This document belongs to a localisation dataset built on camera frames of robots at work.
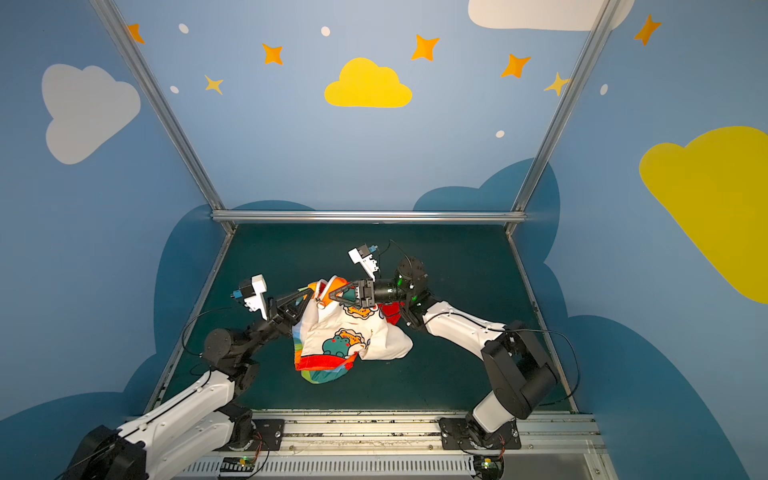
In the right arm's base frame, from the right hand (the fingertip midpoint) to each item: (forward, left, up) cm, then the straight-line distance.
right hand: (334, 296), depth 67 cm
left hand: (0, +5, +3) cm, 6 cm away
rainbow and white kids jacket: (-3, +3, -15) cm, 15 cm away
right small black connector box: (-28, -39, -33) cm, 58 cm away
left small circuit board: (-31, +24, -32) cm, 50 cm away
